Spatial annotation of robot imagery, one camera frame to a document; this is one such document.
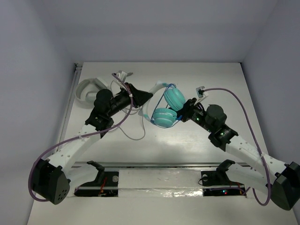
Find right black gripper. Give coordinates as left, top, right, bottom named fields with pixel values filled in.
left=168, top=97, right=214, bottom=133

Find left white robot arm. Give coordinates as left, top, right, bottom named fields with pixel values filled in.
left=28, top=83, right=153, bottom=205

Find teal white cat-ear headphones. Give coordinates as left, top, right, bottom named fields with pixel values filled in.
left=142, top=82, right=186, bottom=128

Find grey USB cable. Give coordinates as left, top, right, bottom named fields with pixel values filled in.
left=103, top=71, right=146, bottom=141

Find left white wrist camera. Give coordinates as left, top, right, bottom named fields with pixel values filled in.
left=112, top=70, right=128, bottom=88

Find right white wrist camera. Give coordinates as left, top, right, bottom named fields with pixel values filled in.
left=195, top=86, right=209, bottom=102

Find aluminium mounting rail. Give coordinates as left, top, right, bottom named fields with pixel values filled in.
left=70, top=161, right=257, bottom=168

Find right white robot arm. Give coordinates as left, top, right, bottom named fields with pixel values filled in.
left=177, top=98, right=300, bottom=210

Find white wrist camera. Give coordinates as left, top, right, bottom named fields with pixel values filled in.
left=195, top=86, right=209, bottom=102
left=112, top=70, right=128, bottom=88

